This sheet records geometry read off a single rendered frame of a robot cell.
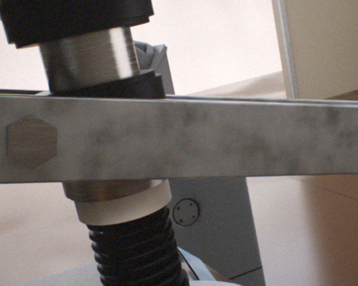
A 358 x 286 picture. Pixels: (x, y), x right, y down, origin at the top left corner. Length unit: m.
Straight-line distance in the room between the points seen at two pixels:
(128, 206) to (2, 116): 0.10
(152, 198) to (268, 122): 0.09
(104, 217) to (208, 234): 1.11
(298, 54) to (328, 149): 5.90
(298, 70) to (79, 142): 6.00
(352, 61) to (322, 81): 0.48
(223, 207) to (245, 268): 0.20
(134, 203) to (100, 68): 0.09
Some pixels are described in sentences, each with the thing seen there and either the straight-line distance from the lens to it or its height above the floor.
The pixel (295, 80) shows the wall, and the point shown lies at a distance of 6.18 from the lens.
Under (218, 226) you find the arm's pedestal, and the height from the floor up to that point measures 0.59.
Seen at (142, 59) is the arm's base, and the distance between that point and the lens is 1.43.
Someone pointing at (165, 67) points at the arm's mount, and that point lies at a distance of 1.42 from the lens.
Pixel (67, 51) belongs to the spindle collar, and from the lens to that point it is 0.33.
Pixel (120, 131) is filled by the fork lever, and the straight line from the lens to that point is 0.31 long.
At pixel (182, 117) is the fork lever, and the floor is 1.08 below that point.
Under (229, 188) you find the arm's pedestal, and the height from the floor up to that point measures 0.69.
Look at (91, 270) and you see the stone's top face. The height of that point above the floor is 0.87.
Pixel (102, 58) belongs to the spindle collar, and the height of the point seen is 1.13.
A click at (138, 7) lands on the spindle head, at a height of 1.15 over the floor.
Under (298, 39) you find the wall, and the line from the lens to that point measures 6.27.
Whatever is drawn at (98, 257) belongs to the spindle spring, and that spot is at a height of 0.99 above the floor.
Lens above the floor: 1.13
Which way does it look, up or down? 12 degrees down
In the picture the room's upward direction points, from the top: 12 degrees counter-clockwise
